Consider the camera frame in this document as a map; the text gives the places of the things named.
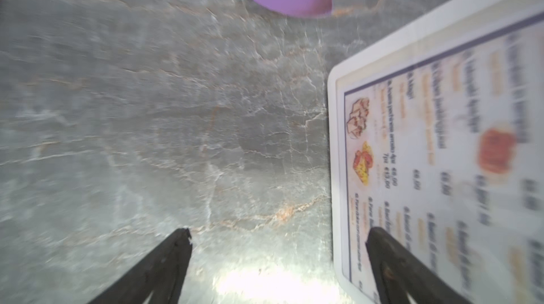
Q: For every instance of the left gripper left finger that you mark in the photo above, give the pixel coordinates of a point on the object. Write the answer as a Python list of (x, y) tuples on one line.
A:
[(158, 277)]

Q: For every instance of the white menu holder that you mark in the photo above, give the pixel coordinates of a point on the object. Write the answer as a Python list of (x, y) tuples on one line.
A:
[(425, 91)]

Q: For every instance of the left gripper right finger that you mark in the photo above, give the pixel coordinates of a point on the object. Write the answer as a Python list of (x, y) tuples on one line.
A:
[(400, 277)]

